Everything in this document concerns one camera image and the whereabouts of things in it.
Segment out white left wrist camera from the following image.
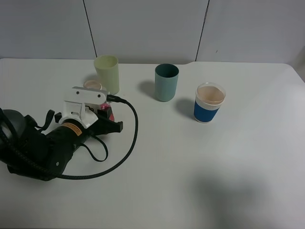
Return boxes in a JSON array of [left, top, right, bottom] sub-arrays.
[[59, 86, 109, 129]]

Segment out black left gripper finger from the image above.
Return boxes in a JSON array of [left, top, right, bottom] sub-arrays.
[[98, 107, 112, 119], [90, 119, 123, 136]]

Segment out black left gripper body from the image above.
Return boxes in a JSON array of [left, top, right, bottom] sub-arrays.
[[46, 119, 93, 153]]

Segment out teal plastic cup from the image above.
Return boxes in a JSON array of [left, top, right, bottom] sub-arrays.
[[154, 63, 179, 102]]

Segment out clear plastic drink bottle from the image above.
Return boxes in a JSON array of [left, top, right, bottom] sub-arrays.
[[83, 80, 114, 121]]

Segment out pale green plastic cup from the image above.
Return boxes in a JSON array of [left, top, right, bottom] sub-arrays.
[[93, 55, 120, 94]]

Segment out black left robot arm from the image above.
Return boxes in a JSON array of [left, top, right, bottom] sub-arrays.
[[0, 109, 123, 181]]

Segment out black braided camera cable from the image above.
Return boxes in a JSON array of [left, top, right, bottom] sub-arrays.
[[45, 94, 139, 181]]

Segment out blue sleeved clear cup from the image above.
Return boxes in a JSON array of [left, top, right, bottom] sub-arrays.
[[193, 83, 226, 123]]

